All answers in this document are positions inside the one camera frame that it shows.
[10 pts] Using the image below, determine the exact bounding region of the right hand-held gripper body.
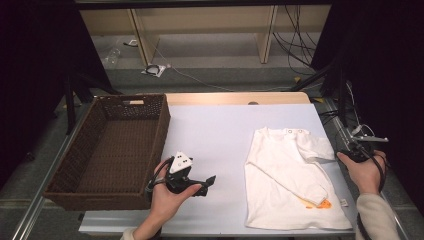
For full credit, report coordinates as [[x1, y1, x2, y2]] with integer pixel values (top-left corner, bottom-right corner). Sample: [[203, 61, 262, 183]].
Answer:
[[346, 135, 389, 164]]

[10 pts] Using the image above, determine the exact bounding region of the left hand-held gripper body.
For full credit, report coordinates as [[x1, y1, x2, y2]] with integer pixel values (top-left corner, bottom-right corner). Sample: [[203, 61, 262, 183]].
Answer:
[[165, 151, 208, 196]]

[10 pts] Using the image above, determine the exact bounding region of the brown woven basket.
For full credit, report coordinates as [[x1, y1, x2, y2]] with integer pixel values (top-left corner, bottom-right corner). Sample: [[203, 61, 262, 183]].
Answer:
[[43, 93, 172, 212]]

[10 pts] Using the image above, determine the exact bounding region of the white baby shirt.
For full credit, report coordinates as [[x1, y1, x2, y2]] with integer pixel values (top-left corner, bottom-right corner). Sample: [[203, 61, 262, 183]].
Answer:
[[244, 126, 354, 232]]

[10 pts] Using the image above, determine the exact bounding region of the person's right hand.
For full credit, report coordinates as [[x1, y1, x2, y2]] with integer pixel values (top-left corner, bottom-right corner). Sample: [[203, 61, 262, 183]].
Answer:
[[336, 149, 388, 196]]

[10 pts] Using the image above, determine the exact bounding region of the person's left hand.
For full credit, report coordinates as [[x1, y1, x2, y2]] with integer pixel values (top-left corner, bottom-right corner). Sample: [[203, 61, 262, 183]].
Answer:
[[143, 157, 203, 231]]

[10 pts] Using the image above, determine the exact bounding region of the white table sheet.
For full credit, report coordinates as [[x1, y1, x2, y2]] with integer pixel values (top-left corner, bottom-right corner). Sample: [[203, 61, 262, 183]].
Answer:
[[78, 103, 368, 235]]

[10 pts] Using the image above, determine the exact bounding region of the black metal stand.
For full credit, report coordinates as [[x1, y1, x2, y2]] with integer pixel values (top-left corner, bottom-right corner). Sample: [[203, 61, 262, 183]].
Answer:
[[289, 56, 350, 128], [63, 68, 123, 135]]

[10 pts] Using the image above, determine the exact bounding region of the black curtain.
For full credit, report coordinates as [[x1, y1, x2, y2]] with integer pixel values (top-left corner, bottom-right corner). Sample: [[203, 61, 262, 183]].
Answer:
[[310, 0, 424, 214], [0, 0, 114, 188]]

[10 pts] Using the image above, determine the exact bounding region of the clear plastic bag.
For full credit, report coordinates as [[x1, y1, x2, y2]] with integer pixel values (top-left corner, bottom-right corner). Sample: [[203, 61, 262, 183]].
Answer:
[[101, 47, 122, 66]]

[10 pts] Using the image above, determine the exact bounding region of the beige wooden shelf unit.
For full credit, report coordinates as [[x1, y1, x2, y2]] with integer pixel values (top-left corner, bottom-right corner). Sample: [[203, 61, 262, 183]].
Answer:
[[79, 4, 332, 66]]

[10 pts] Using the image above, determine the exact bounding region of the white adapter with cable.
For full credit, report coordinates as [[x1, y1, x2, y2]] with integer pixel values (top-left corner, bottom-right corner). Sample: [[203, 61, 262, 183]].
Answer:
[[345, 81, 377, 136]]

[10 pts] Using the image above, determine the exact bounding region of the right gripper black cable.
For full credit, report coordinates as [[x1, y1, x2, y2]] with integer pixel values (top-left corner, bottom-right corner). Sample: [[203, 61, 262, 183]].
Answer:
[[356, 143, 390, 240]]

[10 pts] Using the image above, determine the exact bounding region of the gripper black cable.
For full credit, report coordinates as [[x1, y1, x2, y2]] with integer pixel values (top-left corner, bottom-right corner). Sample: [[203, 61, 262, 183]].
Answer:
[[145, 156, 175, 240], [356, 143, 390, 240]]

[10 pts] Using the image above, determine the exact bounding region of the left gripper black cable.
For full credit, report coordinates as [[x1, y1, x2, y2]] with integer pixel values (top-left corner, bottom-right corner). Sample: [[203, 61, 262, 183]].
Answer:
[[145, 156, 175, 240]]

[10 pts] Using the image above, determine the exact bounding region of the aluminium rail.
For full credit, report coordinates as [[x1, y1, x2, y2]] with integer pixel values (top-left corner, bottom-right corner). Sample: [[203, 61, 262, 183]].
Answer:
[[11, 103, 98, 240], [324, 98, 409, 240]]

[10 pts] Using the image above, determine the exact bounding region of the thin white floor cable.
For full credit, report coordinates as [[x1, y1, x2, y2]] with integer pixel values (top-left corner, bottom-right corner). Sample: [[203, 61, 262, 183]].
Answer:
[[149, 39, 301, 93]]

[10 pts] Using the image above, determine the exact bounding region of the plastic bag with black cable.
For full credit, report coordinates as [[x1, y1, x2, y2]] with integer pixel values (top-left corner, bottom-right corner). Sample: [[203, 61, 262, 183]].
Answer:
[[141, 63, 167, 78]]

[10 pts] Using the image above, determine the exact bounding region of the black cable bundle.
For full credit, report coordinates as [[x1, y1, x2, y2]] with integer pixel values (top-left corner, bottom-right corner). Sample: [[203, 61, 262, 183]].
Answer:
[[271, 4, 322, 77]]

